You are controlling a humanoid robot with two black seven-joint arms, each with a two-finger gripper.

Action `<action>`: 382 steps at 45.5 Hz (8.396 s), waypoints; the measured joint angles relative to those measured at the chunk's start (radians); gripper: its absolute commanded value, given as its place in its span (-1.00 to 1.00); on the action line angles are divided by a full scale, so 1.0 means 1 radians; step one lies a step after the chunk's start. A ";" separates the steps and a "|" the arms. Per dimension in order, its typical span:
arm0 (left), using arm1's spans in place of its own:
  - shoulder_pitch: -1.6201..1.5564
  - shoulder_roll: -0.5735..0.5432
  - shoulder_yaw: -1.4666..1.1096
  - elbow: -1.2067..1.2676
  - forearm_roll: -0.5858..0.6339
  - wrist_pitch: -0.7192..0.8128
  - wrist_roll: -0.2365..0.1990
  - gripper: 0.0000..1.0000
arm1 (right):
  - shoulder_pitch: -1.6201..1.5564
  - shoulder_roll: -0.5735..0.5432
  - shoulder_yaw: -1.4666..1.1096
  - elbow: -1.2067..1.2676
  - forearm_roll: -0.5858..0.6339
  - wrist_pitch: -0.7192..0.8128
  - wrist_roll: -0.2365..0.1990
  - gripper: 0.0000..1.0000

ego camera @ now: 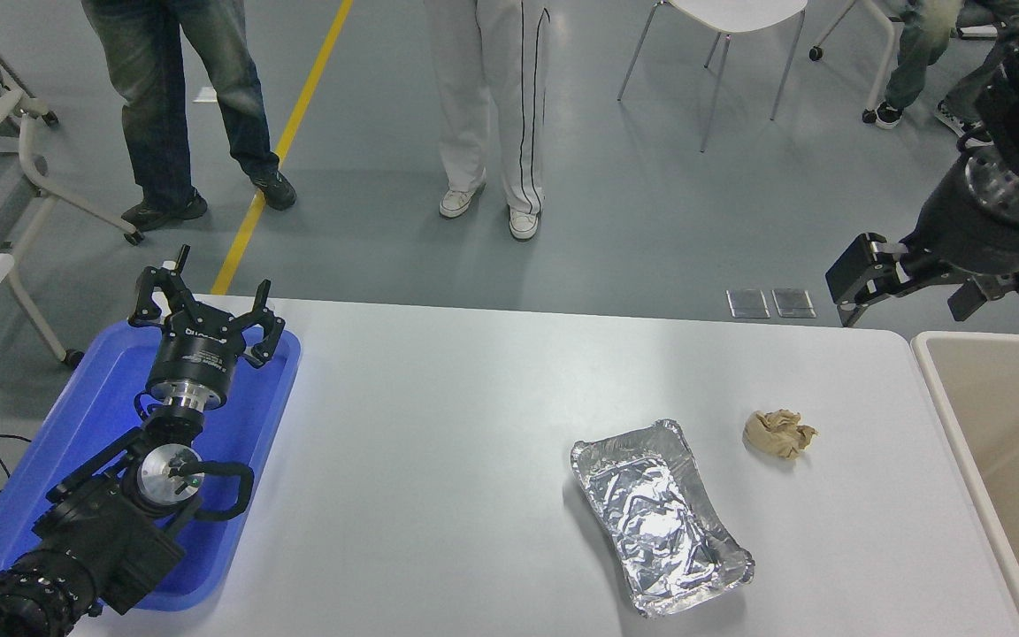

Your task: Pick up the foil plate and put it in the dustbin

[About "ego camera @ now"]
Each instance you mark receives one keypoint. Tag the person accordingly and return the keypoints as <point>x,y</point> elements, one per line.
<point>492,88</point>
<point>156,106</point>
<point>916,53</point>

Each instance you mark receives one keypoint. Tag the metal floor plate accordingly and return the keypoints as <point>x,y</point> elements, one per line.
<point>793,303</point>
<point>748,303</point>

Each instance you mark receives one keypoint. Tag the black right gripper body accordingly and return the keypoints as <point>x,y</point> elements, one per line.
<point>978,239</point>

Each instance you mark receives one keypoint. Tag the blue plastic tray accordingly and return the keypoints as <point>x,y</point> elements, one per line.
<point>76,398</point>

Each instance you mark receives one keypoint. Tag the rectangular foil plate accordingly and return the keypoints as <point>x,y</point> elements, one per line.
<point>651,522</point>

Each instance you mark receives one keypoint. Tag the white paper scrap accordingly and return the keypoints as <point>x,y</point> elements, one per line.
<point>205,95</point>

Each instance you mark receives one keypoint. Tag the crumpled tan paper ball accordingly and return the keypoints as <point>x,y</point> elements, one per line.
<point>779,433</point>

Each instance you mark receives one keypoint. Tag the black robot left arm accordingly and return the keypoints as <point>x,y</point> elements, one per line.
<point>103,531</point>

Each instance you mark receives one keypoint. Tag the white chair with metal legs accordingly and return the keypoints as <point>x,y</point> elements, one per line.
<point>739,11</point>

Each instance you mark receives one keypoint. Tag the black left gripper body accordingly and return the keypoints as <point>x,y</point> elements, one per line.
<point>195,358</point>

